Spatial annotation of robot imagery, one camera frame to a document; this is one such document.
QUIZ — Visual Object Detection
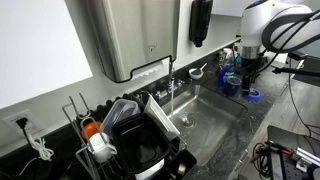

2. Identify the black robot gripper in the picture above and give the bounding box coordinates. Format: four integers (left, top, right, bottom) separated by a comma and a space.
239, 57, 268, 94

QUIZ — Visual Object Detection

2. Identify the stainless steel sink basin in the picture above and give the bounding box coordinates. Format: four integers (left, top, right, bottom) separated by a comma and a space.
162, 84, 250, 167

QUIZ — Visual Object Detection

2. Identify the round metal sink drain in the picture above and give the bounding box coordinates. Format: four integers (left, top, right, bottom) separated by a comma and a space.
179, 114, 197, 130

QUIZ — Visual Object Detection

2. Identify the dark blue plastic cup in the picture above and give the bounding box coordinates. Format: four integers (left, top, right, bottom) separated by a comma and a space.
224, 75, 243, 98

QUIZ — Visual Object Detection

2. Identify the blue tape roll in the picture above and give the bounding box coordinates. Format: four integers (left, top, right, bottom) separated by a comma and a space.
242, 87, 265, 102

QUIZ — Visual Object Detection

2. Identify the blue dish soap bottle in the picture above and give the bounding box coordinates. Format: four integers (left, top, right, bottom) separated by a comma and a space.
217, 64, 235, 88

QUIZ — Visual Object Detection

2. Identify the small white bowl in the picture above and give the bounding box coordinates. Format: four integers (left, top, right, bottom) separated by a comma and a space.
188, 67, 205, 81

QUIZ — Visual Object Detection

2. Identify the running water stream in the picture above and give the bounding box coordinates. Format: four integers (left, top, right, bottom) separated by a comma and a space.
169, 85, 175, 118

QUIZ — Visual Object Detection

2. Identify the black perforated board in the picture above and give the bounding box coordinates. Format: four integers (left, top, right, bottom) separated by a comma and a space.
266, 124, 320, 180

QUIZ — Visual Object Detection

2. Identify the white paper towel sheet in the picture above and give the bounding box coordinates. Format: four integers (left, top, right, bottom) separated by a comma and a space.
130, 59, 172, 81

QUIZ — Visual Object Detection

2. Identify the white rectangular plate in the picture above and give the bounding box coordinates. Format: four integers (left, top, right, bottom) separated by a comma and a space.
143, 93, 181, 140

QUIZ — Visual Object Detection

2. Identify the black utensil holder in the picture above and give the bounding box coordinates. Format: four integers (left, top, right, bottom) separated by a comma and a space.
168, 149, 198, 180

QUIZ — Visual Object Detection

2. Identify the stainless paper towel dispenser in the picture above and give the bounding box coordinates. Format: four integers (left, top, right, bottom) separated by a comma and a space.
87, 0, 181, 84

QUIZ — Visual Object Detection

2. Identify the black plastic food container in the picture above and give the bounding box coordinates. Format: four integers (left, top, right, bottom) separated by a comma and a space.
111, 112, 173, 175

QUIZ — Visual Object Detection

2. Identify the clear plastic container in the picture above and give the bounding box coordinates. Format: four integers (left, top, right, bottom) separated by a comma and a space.
99, 98, 142, 138

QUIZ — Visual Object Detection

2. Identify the white ceramic mug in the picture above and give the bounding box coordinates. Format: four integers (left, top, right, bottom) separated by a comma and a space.
86, 132, 119, 164

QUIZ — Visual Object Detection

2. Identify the orange cup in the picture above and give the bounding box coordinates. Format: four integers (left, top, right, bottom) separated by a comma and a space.
80, 121, 103, 141

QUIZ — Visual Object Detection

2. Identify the black power plug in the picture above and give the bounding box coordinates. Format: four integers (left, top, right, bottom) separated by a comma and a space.
15, 116, 30, 131

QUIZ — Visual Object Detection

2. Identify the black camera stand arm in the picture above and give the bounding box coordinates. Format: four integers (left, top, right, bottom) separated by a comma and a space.
271, 65, 320, 79

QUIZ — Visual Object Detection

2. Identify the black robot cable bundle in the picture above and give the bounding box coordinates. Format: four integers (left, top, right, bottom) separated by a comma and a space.
261, 9, 320, 54

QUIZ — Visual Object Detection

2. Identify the thin black hanging cable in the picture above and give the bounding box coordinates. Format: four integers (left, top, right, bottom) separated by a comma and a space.
287, 58, 320, 138

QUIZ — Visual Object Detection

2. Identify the black wall soap dispenser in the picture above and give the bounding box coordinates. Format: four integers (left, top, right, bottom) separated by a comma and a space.
188, 0, 214, 48

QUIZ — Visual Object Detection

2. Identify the chrome sink faucet with handles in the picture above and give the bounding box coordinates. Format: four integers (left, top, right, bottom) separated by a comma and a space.
154, 61, 187, 102

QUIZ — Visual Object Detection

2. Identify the red wire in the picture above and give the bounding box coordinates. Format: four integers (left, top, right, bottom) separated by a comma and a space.
264, 141, 296, 157

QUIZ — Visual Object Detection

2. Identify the tangled black cable bundle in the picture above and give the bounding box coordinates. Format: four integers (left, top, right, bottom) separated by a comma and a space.
250, 141, 272, 180

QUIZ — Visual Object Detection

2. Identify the silver metal bracket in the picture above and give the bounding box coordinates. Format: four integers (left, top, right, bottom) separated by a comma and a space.
294, 146, 320, 174

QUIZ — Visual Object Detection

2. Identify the metal wire dish rack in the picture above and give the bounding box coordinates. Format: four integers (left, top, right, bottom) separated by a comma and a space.
61, 92, 198, 180

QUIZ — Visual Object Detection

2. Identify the white wall board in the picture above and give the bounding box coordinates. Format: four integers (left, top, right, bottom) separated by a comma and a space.
0, 0, 94, 110

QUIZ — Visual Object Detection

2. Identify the white coiled power cable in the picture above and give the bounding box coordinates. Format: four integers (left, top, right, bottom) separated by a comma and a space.
17, 129, 55, 177

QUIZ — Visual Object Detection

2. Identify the white wall power outlet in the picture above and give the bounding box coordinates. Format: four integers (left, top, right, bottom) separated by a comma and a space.
2, 109, 45, 138

